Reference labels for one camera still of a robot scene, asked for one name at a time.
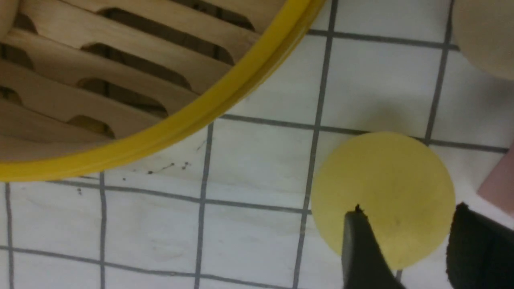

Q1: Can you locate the yellow bun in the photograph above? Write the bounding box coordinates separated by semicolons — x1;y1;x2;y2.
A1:
310;132;456;270

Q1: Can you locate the pink foam cube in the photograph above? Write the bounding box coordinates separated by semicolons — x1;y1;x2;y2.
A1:
478;144;514;217

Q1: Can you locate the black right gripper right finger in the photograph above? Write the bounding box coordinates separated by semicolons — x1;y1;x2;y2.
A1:
446;203;514;289

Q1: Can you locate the white bun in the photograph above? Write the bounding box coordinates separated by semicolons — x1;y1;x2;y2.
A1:
452;0;514;80

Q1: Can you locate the white grid tablecloth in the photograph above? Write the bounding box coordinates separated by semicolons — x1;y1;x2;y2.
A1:
1;0;513;289

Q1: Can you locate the bamboo steamer tray yellow rim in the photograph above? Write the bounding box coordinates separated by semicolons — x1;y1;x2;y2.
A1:
1;0;324;182

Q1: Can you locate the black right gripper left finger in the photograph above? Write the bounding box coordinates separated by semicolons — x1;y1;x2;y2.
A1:
341;205;404;289

